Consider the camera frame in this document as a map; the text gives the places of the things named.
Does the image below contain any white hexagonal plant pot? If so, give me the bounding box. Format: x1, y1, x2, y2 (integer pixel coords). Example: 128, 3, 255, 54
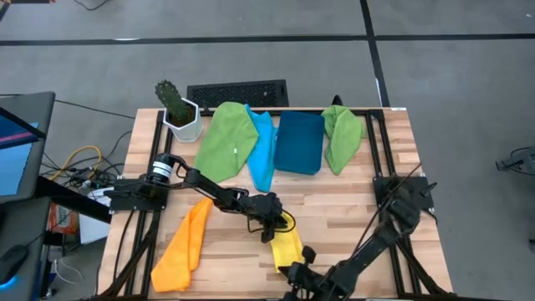
161, 97, 205, 144

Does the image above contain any green cactus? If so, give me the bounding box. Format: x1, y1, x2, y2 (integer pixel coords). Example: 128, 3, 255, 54
154, 79, 192, 126

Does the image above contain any orange microfiber towel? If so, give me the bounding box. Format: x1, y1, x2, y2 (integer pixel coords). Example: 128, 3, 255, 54
150, 196, 215, 293

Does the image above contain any black looped floor cable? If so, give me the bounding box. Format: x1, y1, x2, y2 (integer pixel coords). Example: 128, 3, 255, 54
74, 0, 110, 12

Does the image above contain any green towel with white tag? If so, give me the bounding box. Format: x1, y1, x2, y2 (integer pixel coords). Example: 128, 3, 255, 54
193, 101, 260, 190

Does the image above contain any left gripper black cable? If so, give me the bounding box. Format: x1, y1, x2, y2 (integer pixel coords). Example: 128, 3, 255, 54
247, 207, 297, 234

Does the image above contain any thin black floor cable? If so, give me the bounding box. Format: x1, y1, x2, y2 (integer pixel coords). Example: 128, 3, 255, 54
53, 99, 136, 120

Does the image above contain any black side desk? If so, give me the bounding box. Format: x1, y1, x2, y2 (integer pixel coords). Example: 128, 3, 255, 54
0, 175, 113, 301

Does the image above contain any orange package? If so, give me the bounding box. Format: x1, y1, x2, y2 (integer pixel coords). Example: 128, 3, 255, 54
48, 202, 80, 236

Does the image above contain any yellow cable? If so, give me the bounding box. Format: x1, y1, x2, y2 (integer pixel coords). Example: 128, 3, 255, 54
48, 145, 103, 181

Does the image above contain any black stand foot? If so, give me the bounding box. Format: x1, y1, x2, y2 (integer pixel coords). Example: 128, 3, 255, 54
495, 145, 535, 176

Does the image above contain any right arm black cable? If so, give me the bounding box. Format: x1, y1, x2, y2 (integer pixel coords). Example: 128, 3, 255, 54
353, 162, 423, 256

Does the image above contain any light blue microfiber towel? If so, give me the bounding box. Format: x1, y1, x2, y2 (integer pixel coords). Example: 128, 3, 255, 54
244, 103, 280, 194

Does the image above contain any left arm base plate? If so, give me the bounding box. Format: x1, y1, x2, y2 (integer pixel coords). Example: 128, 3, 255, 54
109, 177, 169, 212

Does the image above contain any black monitor with blue screen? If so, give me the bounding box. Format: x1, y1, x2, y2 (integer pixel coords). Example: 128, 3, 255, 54
0, 91, 56, 205

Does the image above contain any blue-green storage bin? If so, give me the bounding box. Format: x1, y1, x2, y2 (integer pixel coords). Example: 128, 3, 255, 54
273, 110, 326, 176

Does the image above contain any yellow microfiber towel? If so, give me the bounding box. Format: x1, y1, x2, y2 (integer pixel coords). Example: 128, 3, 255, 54
269, 210, 306, 273

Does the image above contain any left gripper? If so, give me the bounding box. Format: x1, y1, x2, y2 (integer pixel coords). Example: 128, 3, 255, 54
241, 191, 290, 245

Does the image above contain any black keyboard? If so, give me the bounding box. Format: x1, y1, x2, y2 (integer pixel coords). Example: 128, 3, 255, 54
186, 79, 290, 109

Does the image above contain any white power strip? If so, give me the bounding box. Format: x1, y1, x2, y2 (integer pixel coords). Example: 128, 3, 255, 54
85, 186, 112, 200

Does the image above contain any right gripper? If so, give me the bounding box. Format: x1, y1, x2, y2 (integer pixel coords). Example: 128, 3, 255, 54
278, 245, 331, 301

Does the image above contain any black cable bundle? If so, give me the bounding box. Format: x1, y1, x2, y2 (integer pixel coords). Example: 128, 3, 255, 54
41, 130, 135, 189

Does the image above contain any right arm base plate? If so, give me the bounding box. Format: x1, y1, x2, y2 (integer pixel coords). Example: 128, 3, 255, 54
373, 175, 436, 211

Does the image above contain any white box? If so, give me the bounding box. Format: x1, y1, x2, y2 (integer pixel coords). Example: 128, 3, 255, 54
78, 212, 110, 246

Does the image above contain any green microfiber towel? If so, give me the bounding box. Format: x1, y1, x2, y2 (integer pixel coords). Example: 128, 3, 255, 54
320, 104, 367, 176

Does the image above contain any black metal table frame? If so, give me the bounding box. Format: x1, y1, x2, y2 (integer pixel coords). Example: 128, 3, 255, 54
89, 107, 456, 301

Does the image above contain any black computer mouse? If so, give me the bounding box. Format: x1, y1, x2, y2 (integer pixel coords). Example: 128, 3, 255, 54
0, 245, 28, 285

